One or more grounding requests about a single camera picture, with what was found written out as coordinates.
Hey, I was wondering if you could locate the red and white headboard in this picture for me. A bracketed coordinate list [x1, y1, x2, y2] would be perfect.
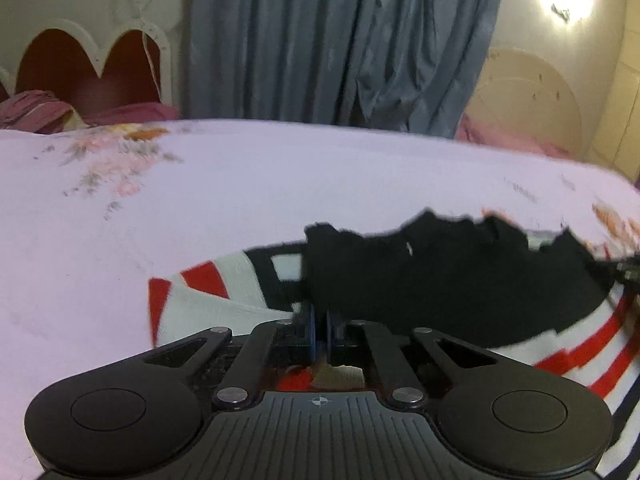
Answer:
[0, 18, 174, 122]

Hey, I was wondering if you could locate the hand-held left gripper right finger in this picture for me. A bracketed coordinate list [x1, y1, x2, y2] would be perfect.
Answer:
[325, 311, 497, 407]

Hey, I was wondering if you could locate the pink cloth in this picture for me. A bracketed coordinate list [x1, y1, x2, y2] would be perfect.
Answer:
[454, 111, 573, 159]

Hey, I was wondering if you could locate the cream round headboard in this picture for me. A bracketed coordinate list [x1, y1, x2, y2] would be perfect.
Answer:
[457, 48, 584, 159]

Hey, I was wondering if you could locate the striped knit sweater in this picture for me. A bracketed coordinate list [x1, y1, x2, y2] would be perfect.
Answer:
[147, 208, 640, 480]

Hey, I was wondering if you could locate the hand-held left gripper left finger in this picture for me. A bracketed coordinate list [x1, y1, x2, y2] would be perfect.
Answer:
[144, 305, 317, 409]

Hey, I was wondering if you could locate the blue grey curtain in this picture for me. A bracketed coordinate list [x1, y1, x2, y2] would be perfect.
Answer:
[181, 0, 507, 139]

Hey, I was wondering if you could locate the pink floral bed sheet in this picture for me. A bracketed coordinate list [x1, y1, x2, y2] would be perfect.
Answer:
[0, 118, 640, 480]

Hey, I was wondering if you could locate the cream wardrobe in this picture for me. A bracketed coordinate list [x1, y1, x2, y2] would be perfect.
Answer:
[584, 0, 640, 182]

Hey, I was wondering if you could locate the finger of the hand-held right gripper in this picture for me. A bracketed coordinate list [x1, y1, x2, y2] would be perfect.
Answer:
[596, 254, 640, 287]

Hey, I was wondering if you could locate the magenta blanket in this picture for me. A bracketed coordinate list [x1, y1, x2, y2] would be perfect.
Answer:
[75, 102, 182, 127]

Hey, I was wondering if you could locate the white charger cable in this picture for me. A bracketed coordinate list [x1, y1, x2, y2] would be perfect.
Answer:
[141, 30, 165, 107]

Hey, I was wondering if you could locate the purple striped pillow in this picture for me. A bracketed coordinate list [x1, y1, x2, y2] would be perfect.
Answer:
[0, 90, 77, 134]

